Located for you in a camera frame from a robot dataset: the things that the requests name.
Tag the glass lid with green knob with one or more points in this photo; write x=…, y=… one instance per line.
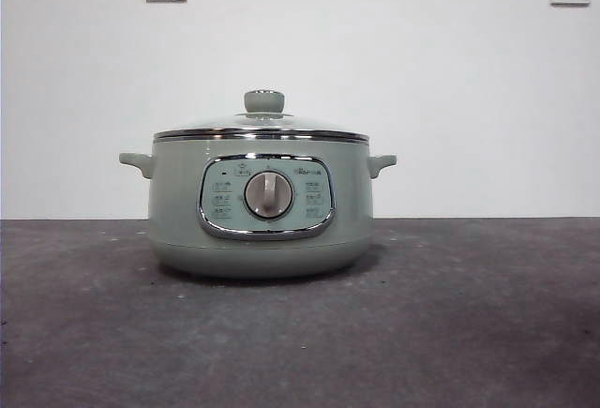
x=264, y=101

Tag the sage green electric cooking pot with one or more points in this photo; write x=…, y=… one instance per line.
x=175, y=201

